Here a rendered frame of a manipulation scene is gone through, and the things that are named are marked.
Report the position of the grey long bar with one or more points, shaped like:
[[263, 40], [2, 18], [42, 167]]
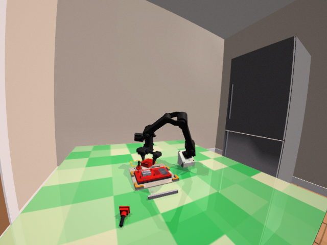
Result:
[[153, 196]]

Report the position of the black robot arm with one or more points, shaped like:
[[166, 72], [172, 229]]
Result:
[[182, 122]]

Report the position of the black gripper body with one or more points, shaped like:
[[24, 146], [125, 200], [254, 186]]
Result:
[[155, 154]]

